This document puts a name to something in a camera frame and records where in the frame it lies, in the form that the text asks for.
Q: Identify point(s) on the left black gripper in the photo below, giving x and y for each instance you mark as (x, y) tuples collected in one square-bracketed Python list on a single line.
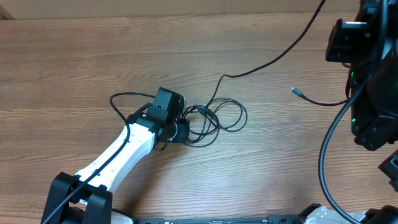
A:
[(181, 135)]

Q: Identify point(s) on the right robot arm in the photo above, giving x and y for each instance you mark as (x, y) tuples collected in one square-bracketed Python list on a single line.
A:
[(369, 46)]

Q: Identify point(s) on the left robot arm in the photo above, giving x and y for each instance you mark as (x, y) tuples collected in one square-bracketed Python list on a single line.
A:
[(87, 196)]

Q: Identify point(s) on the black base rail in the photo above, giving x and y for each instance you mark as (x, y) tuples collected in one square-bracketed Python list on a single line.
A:
[(217, 221)]

